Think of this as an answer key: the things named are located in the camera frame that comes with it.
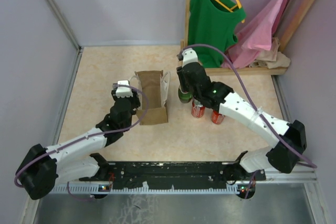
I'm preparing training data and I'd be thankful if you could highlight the green Perrier glass bottle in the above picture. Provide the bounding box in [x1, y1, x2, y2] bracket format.
[178, 87, 192, 103]

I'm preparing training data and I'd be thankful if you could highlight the red cola can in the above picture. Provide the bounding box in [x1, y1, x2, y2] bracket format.
[211, 110, 225, 125]
[191, 99, 205, 118]

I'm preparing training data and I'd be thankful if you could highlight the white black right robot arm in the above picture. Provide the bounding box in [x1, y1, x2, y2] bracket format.
[176, 62, 307, 180]

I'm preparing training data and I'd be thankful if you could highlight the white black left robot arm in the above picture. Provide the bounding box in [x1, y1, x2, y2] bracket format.
[14, 83, 147, 200]

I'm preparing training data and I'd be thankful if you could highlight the green tank top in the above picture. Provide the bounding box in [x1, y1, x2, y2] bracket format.
[188, 0, 246, 52]

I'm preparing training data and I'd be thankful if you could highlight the pink garment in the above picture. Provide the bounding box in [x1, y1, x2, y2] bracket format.
[227, 0, 287, 69]

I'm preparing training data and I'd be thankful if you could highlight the beige crumpled cloth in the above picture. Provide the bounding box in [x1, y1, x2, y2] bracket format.
[249, 37, 291, 69]

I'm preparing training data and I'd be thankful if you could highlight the wooden clothes rack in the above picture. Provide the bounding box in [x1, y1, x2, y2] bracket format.
[180, 0, 334, 77]

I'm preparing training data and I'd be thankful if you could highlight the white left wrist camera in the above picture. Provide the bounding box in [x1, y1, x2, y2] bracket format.
[112, 80, 133, 98]

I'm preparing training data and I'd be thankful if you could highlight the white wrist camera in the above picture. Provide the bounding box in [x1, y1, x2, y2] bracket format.
[112, 80, 133, 98]
[177, 48, 198, 67]

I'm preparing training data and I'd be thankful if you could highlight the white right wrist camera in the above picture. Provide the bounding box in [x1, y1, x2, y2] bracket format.
[177, 48, 198, 67]

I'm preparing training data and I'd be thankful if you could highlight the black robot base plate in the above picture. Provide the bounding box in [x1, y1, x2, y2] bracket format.
[80, 153, 266, 199]

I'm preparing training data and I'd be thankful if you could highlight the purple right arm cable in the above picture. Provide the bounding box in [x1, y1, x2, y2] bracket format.
[179, 44, 318, 199]

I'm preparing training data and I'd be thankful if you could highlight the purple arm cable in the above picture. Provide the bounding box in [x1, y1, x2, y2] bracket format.
[13, 84, 150, 202]
[179, 44, 318, 199]

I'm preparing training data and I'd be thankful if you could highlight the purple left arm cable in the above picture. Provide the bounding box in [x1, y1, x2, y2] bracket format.
[13, 84, 150, 202]

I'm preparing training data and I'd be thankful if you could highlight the aluminium frame rail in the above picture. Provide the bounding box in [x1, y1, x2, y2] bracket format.
[45, 0, 81, 51]

